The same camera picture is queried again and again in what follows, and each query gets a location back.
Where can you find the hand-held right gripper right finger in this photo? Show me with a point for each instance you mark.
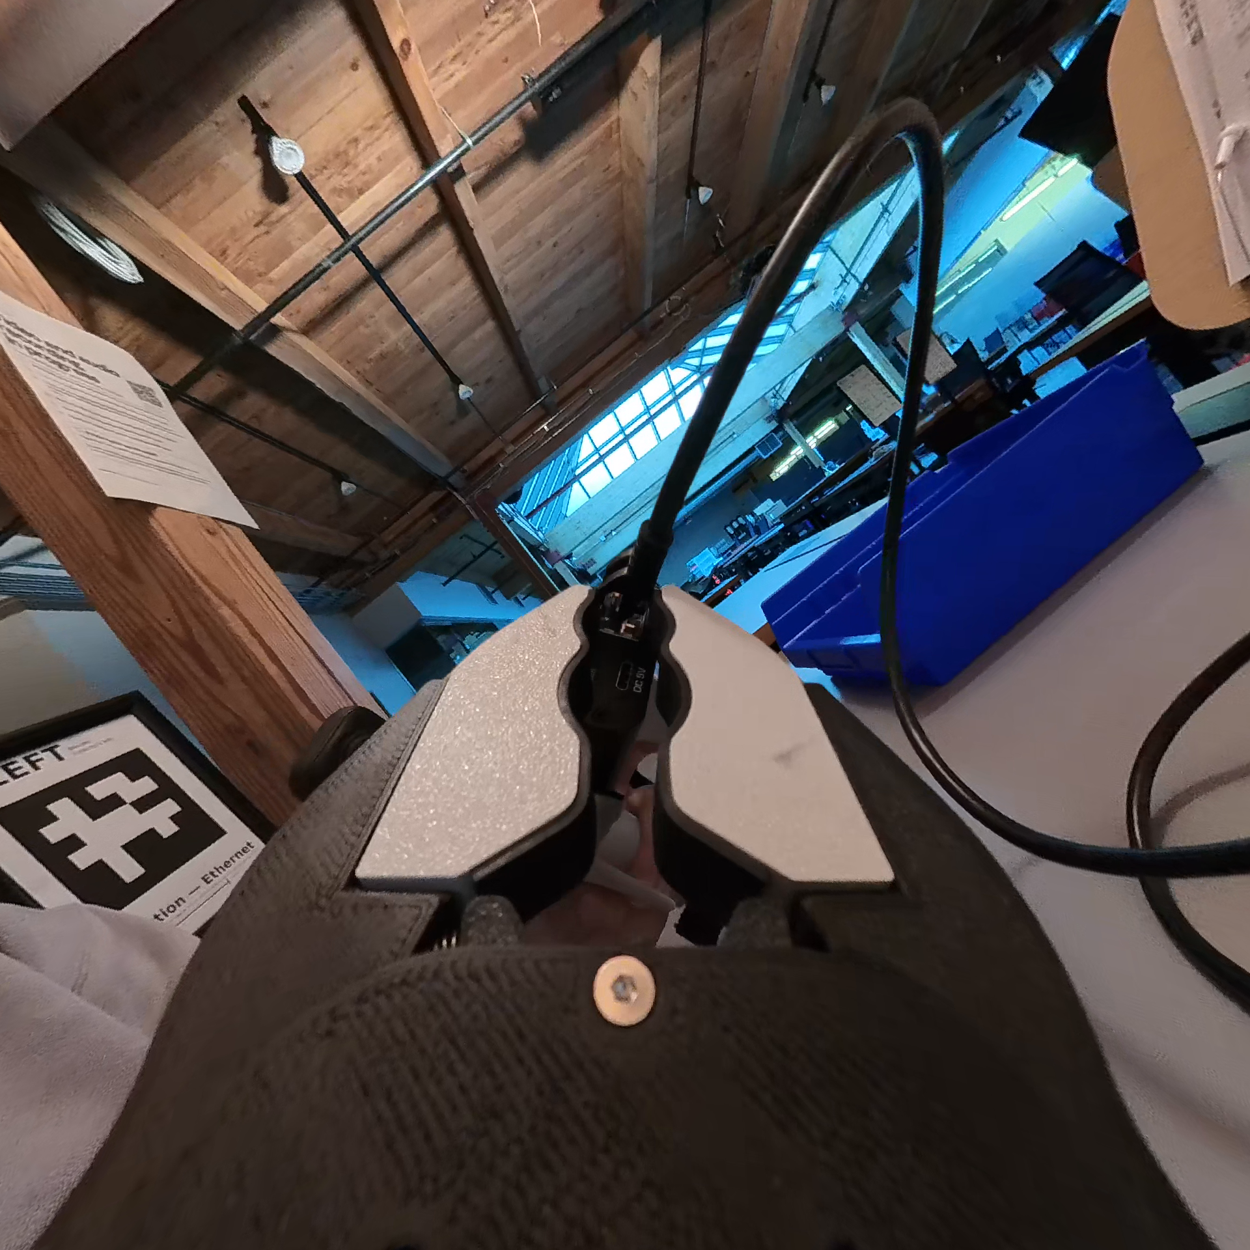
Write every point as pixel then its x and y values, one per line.
pixel 770 771

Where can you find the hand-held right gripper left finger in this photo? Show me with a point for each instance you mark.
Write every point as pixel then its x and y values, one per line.
pixel 477 762

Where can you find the black network adapter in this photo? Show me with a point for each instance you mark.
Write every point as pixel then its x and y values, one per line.
pixel 625 683

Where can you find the blue plastic bin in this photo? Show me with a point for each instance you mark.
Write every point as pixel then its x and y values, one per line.
pixel 976 565

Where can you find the person's left forearm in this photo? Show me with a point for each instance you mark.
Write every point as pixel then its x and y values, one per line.
pixel 68 1055

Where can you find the grey desk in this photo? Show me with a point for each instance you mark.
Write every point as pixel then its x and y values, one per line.
pixel 1074 762

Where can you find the framed marker sign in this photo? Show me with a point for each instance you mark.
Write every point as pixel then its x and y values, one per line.
pixel 117 820

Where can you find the white paper notice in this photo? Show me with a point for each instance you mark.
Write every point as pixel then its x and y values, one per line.
pixel 107 409

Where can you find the white ceiling spotlight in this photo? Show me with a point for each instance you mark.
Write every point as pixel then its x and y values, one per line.
pixel 287 153

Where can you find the wooden document stand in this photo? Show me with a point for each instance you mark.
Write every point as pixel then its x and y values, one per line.
pixel 1143 195

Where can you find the wooden post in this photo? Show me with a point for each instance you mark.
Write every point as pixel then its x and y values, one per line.
pixel 195 605

